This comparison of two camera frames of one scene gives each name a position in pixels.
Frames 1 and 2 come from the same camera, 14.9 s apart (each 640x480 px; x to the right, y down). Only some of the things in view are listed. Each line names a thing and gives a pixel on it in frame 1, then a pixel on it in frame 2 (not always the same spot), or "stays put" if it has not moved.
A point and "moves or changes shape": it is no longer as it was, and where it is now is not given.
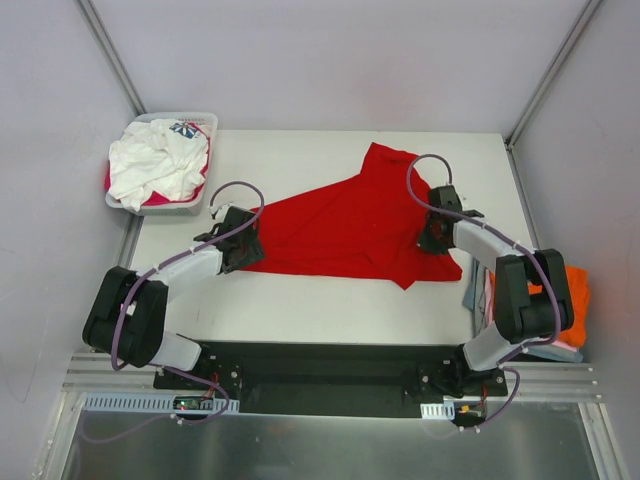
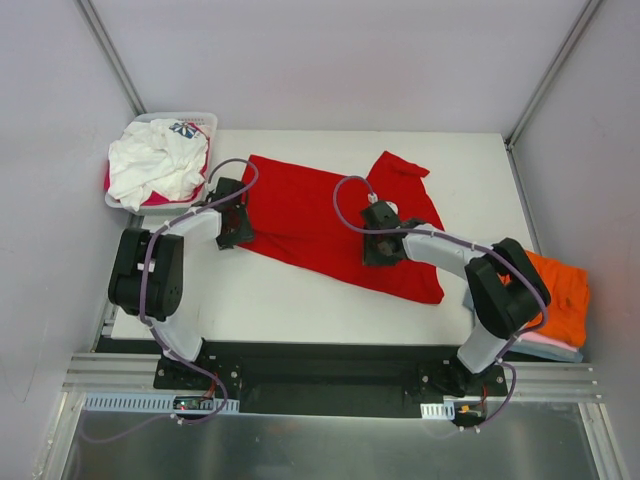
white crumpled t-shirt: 162,156 stays put
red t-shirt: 369,223 moves or changes shape
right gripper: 431,237 -> 376,255
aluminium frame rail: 89,373 stays put
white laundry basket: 209,122 stays put
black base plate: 334,380 stays put
